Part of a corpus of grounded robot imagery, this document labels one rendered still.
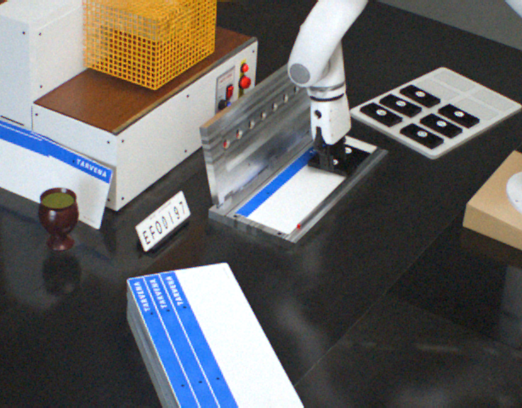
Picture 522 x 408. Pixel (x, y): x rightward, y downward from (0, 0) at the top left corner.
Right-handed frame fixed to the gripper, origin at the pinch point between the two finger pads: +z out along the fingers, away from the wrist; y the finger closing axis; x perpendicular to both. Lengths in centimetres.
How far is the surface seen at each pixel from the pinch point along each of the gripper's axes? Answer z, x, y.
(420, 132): 4.7, -8.9, 27.3
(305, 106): -6.7, 11.6, 9.7
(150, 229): -2.9, 17.0, -45.1
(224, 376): 0, -21, -78
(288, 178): 1.6, 6.1, -9.6
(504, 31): 48, 37, 212
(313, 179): 2.6, 1.7, -6.7
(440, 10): 42, 65, 213
